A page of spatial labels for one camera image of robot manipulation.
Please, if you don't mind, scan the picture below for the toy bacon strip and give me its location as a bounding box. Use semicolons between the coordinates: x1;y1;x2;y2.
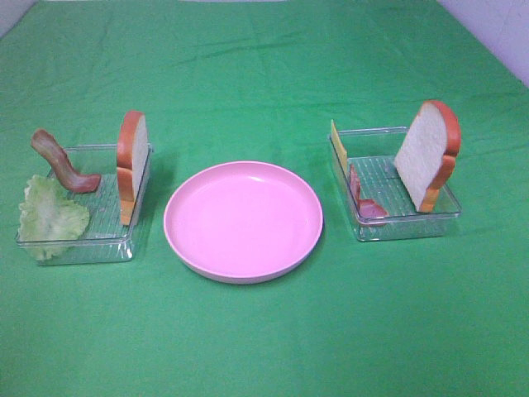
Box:
349;163;388;218
31;128;101;194

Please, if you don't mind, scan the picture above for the left clear plastic tray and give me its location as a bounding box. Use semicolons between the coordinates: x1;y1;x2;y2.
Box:
15;144;153;265

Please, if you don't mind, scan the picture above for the right clear plastic tray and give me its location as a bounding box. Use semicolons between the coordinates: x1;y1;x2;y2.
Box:
328;127;461;242

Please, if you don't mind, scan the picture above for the yellow toy cheese slice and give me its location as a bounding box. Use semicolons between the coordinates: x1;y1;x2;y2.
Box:
331;119;349;176

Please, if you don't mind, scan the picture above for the clear plastic tray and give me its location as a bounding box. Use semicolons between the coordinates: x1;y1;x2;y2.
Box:
15;144;153;265
328;127;461;242

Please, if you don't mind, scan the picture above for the green tablecloth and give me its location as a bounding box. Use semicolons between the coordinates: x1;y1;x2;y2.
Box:
1;1;528;396

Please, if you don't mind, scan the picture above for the pink round plate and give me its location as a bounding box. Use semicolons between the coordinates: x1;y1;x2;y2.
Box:
164;160;324;285

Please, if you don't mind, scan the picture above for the green toy lettuce leaf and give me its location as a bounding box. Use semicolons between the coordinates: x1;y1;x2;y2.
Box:
18;175;90;242

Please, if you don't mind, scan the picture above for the toy bread slice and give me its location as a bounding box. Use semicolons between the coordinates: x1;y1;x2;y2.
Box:
117;110;149;225
393;100;461;213

